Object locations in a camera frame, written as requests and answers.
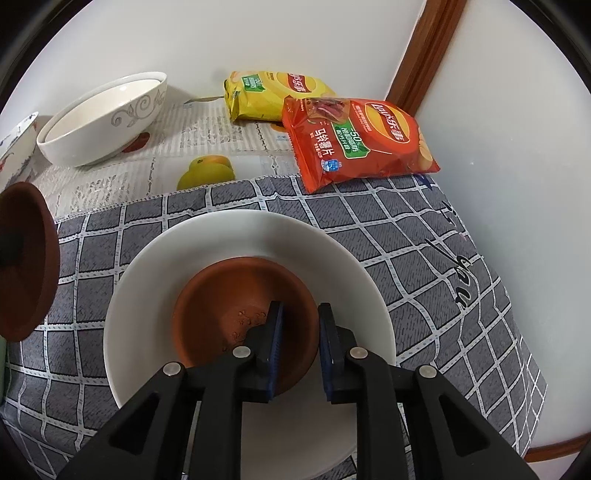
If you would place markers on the grey checked cloth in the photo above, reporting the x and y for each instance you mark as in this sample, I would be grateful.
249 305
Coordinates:
415 258

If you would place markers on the brown clay bowl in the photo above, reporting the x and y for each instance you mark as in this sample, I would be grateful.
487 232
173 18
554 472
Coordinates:
32 286
221 300

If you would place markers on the blue crane print bowl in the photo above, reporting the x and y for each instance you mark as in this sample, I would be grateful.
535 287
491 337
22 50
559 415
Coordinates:
18 147

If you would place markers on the wooden baseboard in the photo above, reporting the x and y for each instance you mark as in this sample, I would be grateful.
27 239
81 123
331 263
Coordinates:
549 450

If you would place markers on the large white bowl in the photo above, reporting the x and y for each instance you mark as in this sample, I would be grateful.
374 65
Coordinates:
92 145

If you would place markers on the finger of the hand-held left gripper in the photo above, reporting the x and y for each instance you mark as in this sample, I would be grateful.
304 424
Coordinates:
9 249

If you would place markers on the wooden door frame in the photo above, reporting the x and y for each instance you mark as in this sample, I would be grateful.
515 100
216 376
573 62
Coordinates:
425 55

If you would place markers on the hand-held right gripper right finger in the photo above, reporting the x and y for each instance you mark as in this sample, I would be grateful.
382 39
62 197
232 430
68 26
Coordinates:
325 350

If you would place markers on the white bowl with grey vine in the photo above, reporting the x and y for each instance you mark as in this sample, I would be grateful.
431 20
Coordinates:
231 240

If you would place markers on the newspaper print tablecloth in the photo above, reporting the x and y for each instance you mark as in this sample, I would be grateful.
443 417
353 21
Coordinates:
161 152

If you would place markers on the red chip bag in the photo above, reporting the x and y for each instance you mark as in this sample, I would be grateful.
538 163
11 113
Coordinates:
360 143

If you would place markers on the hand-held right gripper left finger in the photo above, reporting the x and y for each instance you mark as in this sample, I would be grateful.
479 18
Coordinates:
276 341

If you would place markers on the yellow chip bag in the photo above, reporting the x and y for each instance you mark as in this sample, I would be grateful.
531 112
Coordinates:
263 92

